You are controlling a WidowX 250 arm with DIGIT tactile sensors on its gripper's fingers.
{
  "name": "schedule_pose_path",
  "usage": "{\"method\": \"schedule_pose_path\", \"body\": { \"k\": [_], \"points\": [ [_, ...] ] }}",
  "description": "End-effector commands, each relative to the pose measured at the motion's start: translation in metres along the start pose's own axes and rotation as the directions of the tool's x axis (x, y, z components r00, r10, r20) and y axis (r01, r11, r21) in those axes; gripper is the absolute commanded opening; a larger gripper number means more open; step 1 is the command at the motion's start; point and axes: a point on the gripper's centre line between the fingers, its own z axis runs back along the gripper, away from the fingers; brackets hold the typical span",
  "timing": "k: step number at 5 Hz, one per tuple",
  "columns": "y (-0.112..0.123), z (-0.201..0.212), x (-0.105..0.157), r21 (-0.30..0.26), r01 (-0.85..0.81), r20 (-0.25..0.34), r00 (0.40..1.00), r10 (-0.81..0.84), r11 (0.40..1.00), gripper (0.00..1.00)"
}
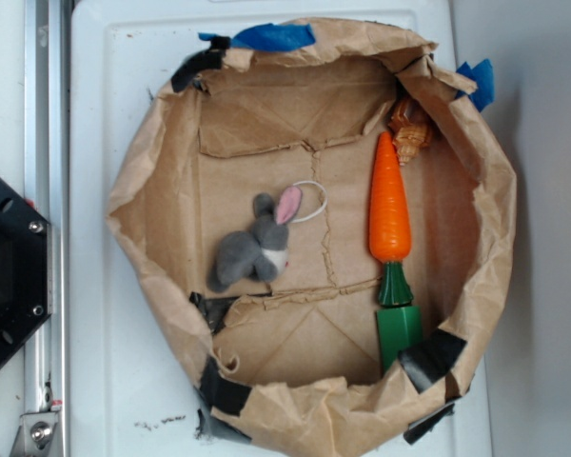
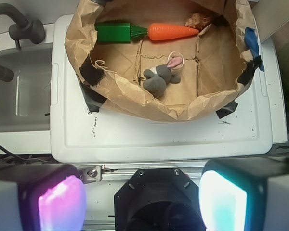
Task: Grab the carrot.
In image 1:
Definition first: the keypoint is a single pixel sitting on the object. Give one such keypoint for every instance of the orange plastic toy carrot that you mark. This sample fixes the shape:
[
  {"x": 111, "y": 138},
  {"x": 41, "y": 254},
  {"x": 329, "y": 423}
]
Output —
[{"x": 388, "y": 223}]

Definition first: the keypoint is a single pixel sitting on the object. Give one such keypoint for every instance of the grey plush bunny toy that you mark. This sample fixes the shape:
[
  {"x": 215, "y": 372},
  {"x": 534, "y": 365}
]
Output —
[{"x": 261, "y": 253}]

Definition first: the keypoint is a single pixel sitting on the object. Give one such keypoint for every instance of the black tape inside bag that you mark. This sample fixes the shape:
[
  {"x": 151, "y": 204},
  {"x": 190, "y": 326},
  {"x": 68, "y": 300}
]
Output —
[{"x": 214, "y": 310}]

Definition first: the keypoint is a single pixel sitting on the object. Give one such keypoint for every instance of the brown paper bag bin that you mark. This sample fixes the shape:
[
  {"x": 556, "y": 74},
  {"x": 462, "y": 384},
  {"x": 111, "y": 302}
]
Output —
[{"x": 307, "y": 343}]

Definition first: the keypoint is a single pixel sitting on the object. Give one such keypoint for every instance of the green plastic block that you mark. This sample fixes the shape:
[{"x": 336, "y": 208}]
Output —
[{"x": 398, "y": 328}]

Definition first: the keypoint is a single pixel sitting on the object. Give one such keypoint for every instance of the tan plastic toy shell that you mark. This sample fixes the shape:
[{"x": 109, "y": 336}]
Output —
[{"x": 411, "y": 127}]

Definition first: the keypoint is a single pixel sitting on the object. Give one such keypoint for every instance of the black tape bottom left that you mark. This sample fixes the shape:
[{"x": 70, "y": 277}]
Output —
[{"x": 217, "y": 391}]

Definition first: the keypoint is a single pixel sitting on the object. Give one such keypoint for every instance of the black tape top left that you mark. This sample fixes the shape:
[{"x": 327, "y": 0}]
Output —
[{"x": 209, "y": 59}]

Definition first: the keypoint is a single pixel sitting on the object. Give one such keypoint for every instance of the blue tape top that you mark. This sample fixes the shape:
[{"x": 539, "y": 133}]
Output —
[{"x": 266, "y": 37}]

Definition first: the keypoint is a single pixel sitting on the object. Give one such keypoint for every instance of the blue tape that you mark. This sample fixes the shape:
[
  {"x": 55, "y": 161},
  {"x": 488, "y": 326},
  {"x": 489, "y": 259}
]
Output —
[
  {"x": 266, "y": 37},
  {"x": 483, "y": 75}
]

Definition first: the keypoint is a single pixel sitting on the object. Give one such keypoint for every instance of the black tape bottom right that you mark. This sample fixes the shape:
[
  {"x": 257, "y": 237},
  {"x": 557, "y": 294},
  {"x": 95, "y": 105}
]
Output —
[{"x": 427, "y": 362}]

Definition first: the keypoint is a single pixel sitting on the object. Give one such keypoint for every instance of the white tray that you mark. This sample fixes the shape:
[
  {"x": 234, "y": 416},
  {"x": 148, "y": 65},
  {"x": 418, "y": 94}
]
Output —
[{"x": 128, "y": 396}]

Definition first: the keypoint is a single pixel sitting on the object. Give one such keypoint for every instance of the black tape lower right edge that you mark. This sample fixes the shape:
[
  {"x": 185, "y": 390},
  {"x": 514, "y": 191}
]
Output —
[{"x": 417, "y": 430}]

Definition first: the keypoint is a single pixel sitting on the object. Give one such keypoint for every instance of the blue tape right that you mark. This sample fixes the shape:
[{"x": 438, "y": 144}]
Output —
[{"x": 483, "y": 75}]

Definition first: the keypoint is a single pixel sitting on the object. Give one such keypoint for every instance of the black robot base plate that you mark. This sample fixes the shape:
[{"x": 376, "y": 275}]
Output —
[{"x": 24, "y": 271}]

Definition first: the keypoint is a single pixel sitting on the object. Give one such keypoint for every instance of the aluminium extrusion rail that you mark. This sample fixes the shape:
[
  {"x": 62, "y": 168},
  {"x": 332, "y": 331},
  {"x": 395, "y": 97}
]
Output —
[{"x": 47, "y": 27}]

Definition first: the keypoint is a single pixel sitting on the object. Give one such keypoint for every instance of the metal corner bracket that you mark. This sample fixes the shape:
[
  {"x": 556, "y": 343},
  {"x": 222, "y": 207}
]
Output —
[{"x": 35, "y": 435}]

